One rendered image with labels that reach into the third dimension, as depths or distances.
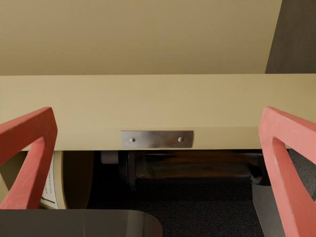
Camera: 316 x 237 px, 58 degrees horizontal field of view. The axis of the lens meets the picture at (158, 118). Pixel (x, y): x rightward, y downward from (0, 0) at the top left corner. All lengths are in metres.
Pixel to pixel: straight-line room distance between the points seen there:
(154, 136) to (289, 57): 0.40
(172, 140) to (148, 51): 0.44
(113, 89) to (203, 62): 0.42
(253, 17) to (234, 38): 0.06
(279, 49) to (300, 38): 0.09
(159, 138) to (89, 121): 0.07
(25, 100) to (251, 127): 0.24
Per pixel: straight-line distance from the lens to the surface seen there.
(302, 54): 0.58
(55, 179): 0.38
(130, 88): 0.34
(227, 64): 0.74
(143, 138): 0.28
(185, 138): 0.28
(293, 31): 0.62
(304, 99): 0.35
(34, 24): 0.73
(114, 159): 0.44
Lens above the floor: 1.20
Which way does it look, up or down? level
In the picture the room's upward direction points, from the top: 90 degrees counter-clockwise
